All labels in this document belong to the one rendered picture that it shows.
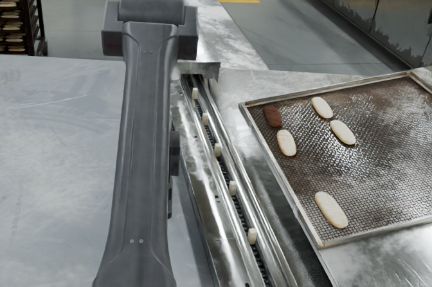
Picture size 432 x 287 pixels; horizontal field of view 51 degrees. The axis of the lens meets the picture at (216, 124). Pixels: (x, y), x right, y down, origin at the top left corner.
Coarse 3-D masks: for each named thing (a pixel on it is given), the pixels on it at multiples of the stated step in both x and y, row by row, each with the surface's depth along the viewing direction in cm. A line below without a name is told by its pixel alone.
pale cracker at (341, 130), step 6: (336, 120) 110; (336, 126) 108; (342, 126) 108; (336, 132) 106; (342, 132) 106; (348, 132) 106; (342, 138) 104; (348, 138) 104; (354, 138) 104; (348, 144) 103
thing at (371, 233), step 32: (288, 96) 122; (320, 96) 122; (384, 96) 119; (256, 128) 111; (320, 128) 110; (352, 128) 108; (384, 128) 108; (416, 128) 107; (352, 160) 99; (416, 160) 97; (288, 192) 91; (352, 224) 84; (416, 224) 82
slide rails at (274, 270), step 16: (192, 80) 138; (192, 112) 123; (208, 112) 123; (208, 144) 110; (224, 144) 111; (224, 160) 106; (224, 192) 96; (240, 192) 96; (240, 224) 88; (256, 224) 89; (240, 240) 85; (256, 240) 85; (272, 256) 82; (256, 272) 79; (272, 272) 79
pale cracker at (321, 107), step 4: (312, 100) 119; (316, 100) 118; (320, 100) 118; (324, 100) 118; (312, 104) 118; (316, 104) 116; (320, 104) 116; (324, 104) 116; (316, 108) 116; (320, 108) 115; (324, 108) 115; (328, 108) 114; (320, 112) 114; (324, 112) 113; (328, 112) 113; (324, 116) 113; (328, 116) 112
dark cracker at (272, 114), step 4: (264, 108) 117; (268, 108) 117; (272, 108) 117; (264, 112) 116; (268, 112) 115; (272, 112) 115; (276, 112) 115; (268, 116) 114; (272, 116) 113; (276, 116) 113; (268, 120) 113; (272, 120) 112; (276, 120) 112; (280, 120) 112; (272, 124) 111; (276, 124) 111; (280, 124) 111
